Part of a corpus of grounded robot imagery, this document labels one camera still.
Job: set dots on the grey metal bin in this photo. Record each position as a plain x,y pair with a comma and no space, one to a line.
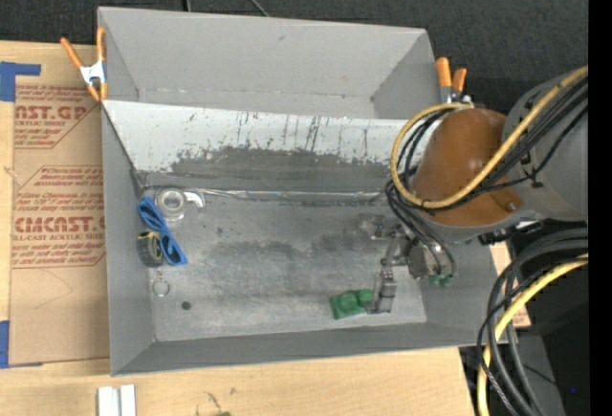
287,256

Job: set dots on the brown cardboard board red print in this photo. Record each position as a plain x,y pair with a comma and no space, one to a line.
57,194

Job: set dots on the clear glass cup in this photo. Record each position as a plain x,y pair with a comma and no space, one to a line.
173,203

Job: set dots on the blue sunglasses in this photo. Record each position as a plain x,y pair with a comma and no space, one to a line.
161,234

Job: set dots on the black toy tyre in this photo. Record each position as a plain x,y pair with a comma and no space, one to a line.
149,250

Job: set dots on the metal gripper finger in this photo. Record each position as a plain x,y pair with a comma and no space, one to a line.
378,225
386,292

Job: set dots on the black cylinder on white bracket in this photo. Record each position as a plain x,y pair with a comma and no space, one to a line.
497,236

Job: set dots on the green toy block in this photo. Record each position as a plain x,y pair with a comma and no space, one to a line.
350,304

